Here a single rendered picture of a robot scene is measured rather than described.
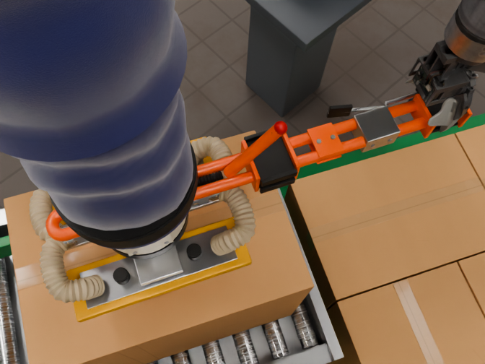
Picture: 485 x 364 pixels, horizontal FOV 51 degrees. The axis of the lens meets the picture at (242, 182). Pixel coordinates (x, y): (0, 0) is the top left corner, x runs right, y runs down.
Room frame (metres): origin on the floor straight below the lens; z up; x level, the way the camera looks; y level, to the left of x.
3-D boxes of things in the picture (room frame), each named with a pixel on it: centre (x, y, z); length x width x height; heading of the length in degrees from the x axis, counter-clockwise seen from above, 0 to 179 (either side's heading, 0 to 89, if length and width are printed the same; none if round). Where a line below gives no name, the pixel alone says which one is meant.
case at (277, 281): (0.30, 0.18, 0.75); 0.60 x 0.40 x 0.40; 113
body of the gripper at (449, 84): (0.54, -0.33, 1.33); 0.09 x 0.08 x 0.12; 113
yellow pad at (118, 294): (0.22, 0.14, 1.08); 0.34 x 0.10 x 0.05; 114
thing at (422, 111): (0.54, -0.37, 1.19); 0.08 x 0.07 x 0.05; 114
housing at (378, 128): (0.49, -0.24, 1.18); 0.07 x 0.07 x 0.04; 24
